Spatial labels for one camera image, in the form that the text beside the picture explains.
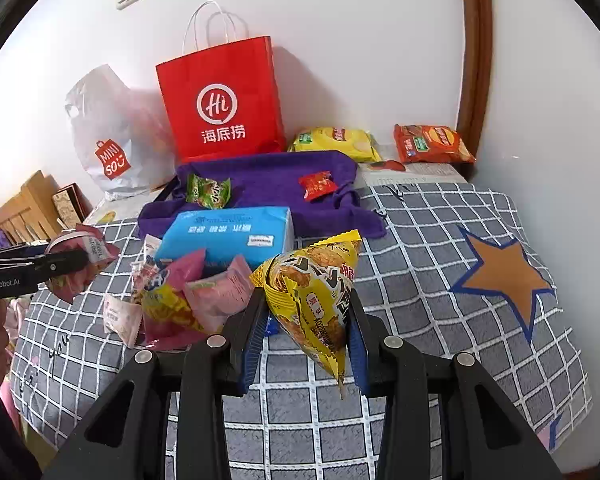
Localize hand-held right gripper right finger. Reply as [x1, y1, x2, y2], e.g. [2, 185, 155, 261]
[342, 290, 563, 480]

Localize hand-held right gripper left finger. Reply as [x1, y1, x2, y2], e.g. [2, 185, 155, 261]
[40, 287, 271, 480]

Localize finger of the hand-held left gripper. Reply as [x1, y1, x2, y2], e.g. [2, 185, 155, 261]
[27, 249, 90, 282]
[0, 242, 51, 261]

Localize pink white-label snack packet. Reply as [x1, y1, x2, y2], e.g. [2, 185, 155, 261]
[44, 224, 122, 305]

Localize yellow triangular snack packet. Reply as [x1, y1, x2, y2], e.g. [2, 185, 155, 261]
[250, 230, 363, 401]

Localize white pink-print snack packet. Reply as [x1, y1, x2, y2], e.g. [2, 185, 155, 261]
[103, 294, 145, 349]

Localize white red-circle snack packet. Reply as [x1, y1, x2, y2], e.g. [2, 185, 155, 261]
[131, 234, 170, 306]

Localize large pink snack packet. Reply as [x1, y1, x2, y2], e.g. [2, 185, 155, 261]
[144, 249, 207, 351]

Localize green snack packet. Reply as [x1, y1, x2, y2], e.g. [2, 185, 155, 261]
[186, 174, 232, 210]

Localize pink cloth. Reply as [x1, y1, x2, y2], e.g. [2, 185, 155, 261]
[4, 294, 32, 343]

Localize wooden chair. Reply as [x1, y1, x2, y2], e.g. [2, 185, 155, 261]
[0, 170, 61, 246]

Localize patterned brown box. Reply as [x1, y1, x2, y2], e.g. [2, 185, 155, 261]
[52, 185, 93, 228]

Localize newspaper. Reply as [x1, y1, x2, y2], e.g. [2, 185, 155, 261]
[85, 196, 153, 226]
[355, 160, 468, 188]

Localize pale pink snack packet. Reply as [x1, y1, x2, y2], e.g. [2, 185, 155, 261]
[184, 255, 255, 335]

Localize yellow flat snack packet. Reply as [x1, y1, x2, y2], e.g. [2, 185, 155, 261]
[140, 280, 208, 333]

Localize blue tissue pack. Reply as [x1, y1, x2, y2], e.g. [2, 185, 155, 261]
[155, 206, 296, 273]

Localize grey checked star blanket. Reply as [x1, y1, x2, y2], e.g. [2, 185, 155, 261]
[10, 182, 593, 480]

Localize white plastic bag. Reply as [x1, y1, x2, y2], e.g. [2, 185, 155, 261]
[64, 64, 178, 202]

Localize small red snack packet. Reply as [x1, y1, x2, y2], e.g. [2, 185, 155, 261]
[299, 172, 339, 203]

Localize purple towel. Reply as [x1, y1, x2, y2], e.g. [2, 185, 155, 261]
[137, 150, 388, 241]

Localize yellow chips bag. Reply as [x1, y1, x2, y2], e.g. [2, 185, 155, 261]
[287, 126, 381, 163]

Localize orange-red chips bag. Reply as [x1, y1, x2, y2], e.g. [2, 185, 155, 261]
[393, 123, 477, 165]

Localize red paper bag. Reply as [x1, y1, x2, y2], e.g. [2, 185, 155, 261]
[155, 0, 287, 163]

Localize black strap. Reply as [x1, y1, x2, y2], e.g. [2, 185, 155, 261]
[152, 180, 181, 204]

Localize brown wooden door frame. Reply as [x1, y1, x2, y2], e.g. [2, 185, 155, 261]
[455, 0, 493, 181]

